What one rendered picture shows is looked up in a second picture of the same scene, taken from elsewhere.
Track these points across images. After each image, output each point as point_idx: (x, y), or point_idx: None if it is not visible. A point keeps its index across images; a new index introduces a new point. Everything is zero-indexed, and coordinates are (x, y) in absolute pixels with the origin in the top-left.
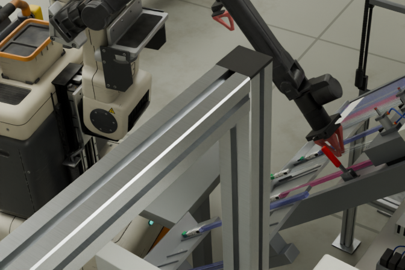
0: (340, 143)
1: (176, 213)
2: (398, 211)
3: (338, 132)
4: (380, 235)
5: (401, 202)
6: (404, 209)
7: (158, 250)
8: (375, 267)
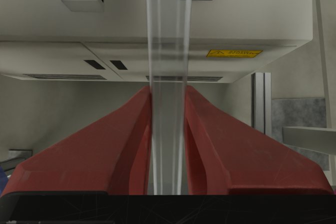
0: (144, 117)
1: None
2: (41, 28)
3: (125, 165)
4: (123, 30)
5: None
6: (29, 22)
7: None
8: (201, 4)
